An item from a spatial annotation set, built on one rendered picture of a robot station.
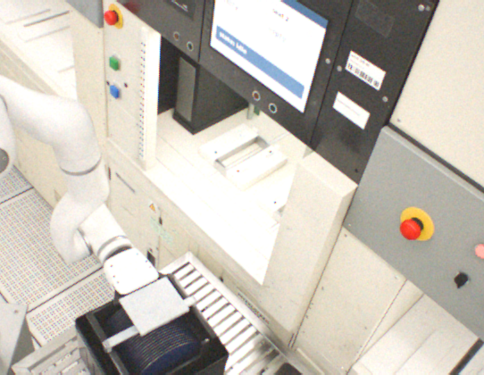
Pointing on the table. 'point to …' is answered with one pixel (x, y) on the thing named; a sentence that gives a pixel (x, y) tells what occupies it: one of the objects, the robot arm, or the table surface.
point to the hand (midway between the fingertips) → (153, 307)
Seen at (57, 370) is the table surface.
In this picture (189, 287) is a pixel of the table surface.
